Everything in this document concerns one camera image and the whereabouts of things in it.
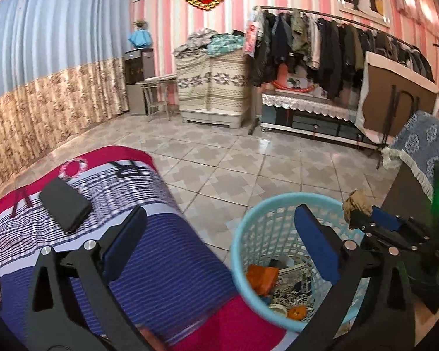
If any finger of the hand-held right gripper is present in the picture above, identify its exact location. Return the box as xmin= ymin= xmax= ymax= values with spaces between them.
xmin=371 ymin=207 xmax=431 ymax=242
xmin=349 ymin=209 xmax=431 ymax=257

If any grey water dispenser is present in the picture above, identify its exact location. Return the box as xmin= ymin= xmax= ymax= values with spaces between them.
xmin=124 ymin=47 xmax=155 ymax=116

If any orange peel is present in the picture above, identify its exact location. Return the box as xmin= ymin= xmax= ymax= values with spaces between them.
xmin=287 ymin=306 xmax=308 ymax=321

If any orange wrapper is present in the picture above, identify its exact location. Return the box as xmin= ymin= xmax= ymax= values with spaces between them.
xmin=246 ymin=265 xmax=280 ymax=297

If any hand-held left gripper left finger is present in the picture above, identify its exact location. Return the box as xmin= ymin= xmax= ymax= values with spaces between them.
xmin=25 ymin=205 xmax=149 ymax=351

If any patterned snack packet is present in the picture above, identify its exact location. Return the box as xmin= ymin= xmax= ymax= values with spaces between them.
xmin=271 ymin=263 xmax=315 ymax=306

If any black flat case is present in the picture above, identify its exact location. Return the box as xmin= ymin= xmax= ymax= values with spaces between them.
xmin=40 ymin=178 xmax=93 ymax=234

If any row of hanging dark clothes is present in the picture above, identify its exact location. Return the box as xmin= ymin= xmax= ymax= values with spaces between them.
xmin=252 ymin=9 xmax=436 ymax=99

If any metal stool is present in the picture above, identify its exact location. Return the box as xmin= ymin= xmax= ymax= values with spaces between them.
xmin=145 ymin=80 xmax=170 ymax=122

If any white lace cloth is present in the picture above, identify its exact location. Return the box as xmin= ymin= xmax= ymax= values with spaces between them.
xmin=261 ymin=91 xmax=366 ymax=123

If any red ring toy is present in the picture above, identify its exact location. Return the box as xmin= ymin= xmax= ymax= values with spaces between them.
xmin=272 ymin=64 xmax=317 ymax=92

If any folded brown table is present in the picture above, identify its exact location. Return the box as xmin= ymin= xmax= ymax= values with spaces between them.
xmin=355 ymin=51 xmax=439 ymax=169

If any covered cabinet with laundry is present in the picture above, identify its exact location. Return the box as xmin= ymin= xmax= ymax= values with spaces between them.
xmin=176 ymin=49 xmax=251 ymax=112

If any blue covered water bottle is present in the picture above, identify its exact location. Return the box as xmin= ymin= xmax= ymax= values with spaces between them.
xmin=128 ymin=29 xmax=154 ymax=49

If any light blue plastic basket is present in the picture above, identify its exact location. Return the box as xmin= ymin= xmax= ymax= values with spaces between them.
xmin=230 ymin=192 xmax=374 ymax=333

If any blue lace cloth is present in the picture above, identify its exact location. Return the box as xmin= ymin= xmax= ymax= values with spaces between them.
xmin=382 ymin=111 xmax=439 ymax=202

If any teal folded cloth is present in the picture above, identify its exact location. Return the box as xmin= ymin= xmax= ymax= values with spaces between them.
xmin=207 ymin=34 xmax=246 ymax=57

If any pink hanging bag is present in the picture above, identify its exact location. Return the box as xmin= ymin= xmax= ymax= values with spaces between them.
xmin=242 ymin=11 xmax=264 ymax=57

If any blue and floral curtain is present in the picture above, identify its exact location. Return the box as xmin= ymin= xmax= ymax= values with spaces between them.
xmin=0 ymin=0 xmax=133 ymax=198

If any brown paper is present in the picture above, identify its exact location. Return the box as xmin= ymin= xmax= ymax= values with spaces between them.
xmin=343 ymin=189 xmax=374 ymax=232

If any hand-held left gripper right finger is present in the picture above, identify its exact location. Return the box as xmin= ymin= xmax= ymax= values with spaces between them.
xmin=294 ymin=205 xmax=416 ymax=351

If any low glass door cabinet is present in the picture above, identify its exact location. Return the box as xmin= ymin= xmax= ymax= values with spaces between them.
xmin=260 ymin=93 xmax=381 ymax=150

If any grey clothes pile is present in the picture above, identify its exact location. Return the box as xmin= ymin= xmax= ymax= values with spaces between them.
xmin=174 ymin=29 xmax=218 ymax=57

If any dark cabinet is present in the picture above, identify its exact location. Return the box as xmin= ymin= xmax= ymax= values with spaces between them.
xmin=382 ymin=157 xmax=437 ymax=227

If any metal clothes rack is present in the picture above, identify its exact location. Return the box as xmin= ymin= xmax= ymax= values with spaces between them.
xmin=247 ymin=5 xmax=438 ymax=136

